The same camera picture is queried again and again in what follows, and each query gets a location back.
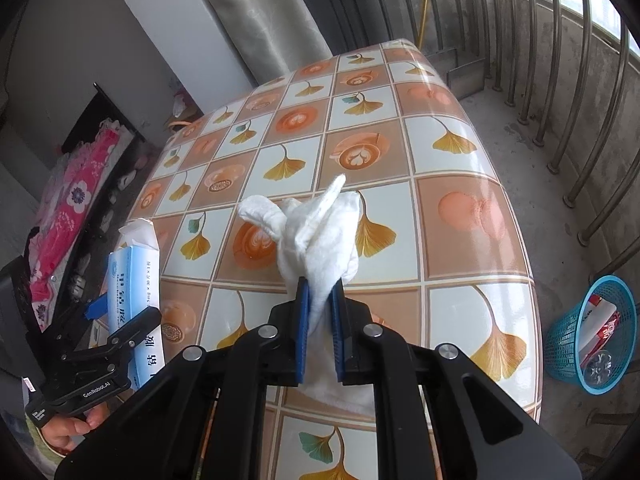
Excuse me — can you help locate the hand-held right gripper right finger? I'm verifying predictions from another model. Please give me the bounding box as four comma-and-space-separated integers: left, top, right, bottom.
330, 277, 578, 480

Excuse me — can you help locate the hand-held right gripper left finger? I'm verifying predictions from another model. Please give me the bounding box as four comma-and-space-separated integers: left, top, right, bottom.
55, 277, 308, 480

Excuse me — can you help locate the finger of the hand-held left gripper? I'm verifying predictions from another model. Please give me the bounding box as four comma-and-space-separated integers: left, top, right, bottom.
59, 306, 163, 366
42, 294, 112, 348

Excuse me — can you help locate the blue white tissue pack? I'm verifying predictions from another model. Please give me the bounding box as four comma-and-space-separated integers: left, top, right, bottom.
107, 217, 163, 388

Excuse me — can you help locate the white cloth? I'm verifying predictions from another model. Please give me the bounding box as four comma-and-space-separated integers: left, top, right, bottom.
237, 174, 376, 418

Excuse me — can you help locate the blue mesh waste basket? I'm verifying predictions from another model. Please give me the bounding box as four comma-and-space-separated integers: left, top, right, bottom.
544, 275, 640, 397

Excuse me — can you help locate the red white snack bag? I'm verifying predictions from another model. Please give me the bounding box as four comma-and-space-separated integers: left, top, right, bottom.
580, 295, 623, 366

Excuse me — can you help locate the blue label plastic bottle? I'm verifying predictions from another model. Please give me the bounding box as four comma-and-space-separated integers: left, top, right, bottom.
584, 349, 618, 386

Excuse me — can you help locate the person's left forearm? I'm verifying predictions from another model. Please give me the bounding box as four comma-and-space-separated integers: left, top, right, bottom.
20, 412, 68, 478

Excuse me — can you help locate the person's left hand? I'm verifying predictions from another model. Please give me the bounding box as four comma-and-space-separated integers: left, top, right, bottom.
37, 402, 110, 453

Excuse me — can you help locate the pink floral blanket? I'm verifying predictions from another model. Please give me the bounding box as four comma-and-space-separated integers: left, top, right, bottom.
30, 125, 119, 317

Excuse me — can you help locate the white crumpled bag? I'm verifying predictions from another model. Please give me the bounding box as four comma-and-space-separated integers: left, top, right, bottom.
167, 87, 201, 129

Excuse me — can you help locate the leaf patterned tablecloth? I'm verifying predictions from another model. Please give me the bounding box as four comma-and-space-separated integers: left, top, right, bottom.
122, 37, 543, 480

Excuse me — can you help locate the metal balcony railing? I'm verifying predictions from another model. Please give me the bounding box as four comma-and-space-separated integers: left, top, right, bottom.
450, 0, 640, 281

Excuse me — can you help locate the metal dustpan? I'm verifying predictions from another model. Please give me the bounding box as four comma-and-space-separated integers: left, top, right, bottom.
432, 47, 486, 96

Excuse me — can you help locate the grey curtain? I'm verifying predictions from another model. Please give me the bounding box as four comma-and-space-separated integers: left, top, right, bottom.
187, 0, 333, 86

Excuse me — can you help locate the dark ribbed panel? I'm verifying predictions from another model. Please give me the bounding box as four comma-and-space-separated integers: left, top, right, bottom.
310, 0, 382, 52

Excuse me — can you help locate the yellow broom stick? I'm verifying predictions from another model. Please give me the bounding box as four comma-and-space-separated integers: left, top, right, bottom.
417, 0, 434, 47

